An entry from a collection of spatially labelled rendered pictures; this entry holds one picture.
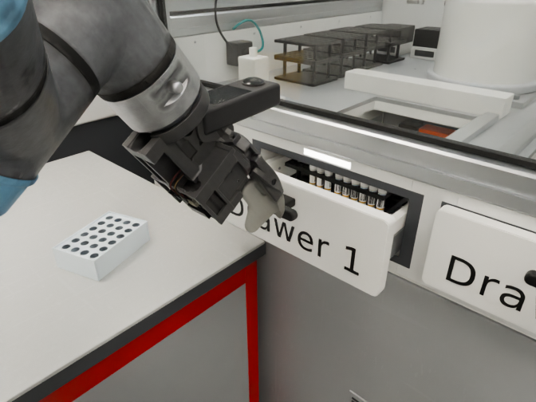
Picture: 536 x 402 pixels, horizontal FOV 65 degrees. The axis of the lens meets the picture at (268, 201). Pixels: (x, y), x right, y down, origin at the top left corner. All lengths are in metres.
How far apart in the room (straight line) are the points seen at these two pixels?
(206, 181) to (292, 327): 0.50
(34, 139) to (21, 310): 0.45
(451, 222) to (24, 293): 0.59
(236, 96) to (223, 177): 0.08
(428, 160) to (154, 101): 0.33
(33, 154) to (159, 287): 0.41
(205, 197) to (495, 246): 0.32
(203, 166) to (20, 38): 0.25
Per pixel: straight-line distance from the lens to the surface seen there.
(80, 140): 1.30
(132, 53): 0.33
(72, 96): 0.30
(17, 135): 0.25
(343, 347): 0.78
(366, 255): 0.52
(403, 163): 0.55
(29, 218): 0.92
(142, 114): 0.35
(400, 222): 0.57
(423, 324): 0.65
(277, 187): 0.46
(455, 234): 0.54
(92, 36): 0.30
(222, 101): 0.42
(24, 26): 0.20
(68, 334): 0.63
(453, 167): 0.52
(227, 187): 0.42
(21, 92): 0.22
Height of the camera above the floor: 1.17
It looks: 29 degrees down
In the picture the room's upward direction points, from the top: straight up
